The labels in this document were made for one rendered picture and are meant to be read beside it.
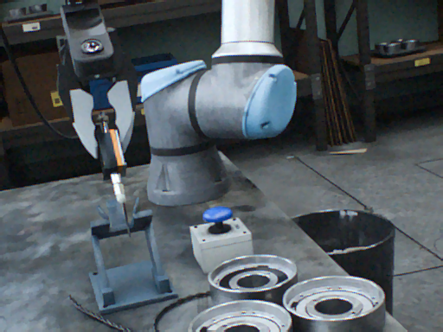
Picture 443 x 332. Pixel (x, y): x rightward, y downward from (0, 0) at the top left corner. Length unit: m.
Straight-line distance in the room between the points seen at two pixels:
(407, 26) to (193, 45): 1.42
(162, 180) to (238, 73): 0.24
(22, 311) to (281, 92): 0.53
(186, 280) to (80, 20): 0.36
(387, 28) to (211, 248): 4.30
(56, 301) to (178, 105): 0.42
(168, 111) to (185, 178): 0.12
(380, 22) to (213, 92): 4.02
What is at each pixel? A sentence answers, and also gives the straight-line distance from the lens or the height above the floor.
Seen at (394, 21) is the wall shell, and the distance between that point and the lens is 5.24.
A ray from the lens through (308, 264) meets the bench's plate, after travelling 1.01.
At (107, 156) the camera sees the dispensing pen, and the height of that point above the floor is 0.99.
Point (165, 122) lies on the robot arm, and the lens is 1.28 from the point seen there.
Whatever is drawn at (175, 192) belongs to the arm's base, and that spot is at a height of 0.82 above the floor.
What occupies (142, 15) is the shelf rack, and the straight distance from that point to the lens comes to 4.18.
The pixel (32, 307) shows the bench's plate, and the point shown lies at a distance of 1.01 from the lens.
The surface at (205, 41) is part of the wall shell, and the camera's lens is 4.85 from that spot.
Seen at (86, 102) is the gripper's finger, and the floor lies 1.06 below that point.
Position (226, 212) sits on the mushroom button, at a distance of 1.01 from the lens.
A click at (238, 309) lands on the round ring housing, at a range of 0.84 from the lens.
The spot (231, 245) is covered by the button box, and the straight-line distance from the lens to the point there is 1.01.
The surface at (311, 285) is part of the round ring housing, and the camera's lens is 0.87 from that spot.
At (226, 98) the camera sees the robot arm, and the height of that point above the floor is 0.98.
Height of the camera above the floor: 1.20
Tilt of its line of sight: 17 degrees down
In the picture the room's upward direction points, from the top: 9 degrees counter-clockwise
